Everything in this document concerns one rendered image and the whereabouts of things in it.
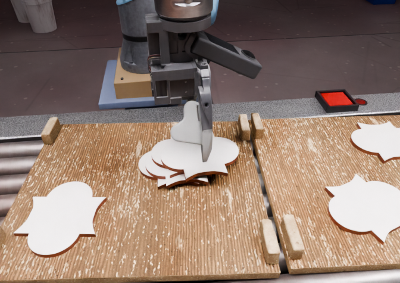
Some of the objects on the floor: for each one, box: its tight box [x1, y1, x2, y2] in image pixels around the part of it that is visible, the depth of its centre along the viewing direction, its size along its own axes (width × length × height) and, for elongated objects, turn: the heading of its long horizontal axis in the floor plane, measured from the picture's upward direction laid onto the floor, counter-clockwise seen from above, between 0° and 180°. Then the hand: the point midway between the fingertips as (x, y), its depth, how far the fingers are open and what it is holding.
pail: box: [5, 0, 36, 23], centre depth 385 cm, size 30×30×37 cm
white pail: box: [19, 0, 57, 33], centre depth 360 cm, size 30×30×37 cm
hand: (200, 133), depth 56 cm, fingers open, 14 cm apart
